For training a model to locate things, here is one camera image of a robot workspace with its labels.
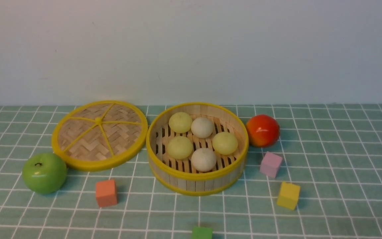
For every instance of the green bun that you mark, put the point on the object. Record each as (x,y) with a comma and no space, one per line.
(180,148)
(225,143)
(180,122)

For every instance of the white bun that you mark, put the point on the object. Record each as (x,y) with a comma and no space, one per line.
(202,127)
(203,159)

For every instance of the yellow-rimmed bamboo steamer tray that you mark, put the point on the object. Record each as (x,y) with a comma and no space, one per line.
(179,175)

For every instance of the yellow-rimmed bamboo steamer lid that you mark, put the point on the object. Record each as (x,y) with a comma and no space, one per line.
(100,135)

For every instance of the red orange tomato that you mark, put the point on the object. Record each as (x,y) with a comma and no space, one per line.
(263,131)

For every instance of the pink cube block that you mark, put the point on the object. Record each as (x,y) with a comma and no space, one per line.
(270,164)

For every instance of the orange cube block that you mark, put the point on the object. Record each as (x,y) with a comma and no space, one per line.
(106,193)

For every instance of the green cube block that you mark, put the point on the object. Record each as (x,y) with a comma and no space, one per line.
(202,233)

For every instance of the yellow cube block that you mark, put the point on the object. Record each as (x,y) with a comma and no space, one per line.
(288,195)

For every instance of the green apple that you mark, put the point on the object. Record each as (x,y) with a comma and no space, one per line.
(44,173)

